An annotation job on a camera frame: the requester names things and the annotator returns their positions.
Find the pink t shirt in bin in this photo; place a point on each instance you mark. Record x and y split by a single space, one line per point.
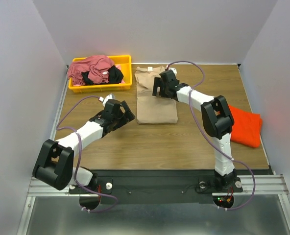
97 67

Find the black t shirt in bin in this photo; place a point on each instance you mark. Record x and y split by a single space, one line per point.
115 76

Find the aluminium frame rail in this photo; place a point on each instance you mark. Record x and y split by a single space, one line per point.
37 188

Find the beige t shirt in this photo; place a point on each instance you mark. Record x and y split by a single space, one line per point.
152 109

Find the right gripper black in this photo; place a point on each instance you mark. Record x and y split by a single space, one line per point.
160 88

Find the orange folded t shirt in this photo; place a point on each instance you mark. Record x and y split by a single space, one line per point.
246 128

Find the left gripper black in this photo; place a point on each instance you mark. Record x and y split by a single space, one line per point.
129 117

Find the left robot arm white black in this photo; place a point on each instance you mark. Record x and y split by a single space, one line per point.
54 165

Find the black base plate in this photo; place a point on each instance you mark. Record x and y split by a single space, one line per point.
160 186

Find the yellow plastic bin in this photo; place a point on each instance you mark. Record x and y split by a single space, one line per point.
124 61

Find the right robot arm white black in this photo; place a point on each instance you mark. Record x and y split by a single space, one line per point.
217 121

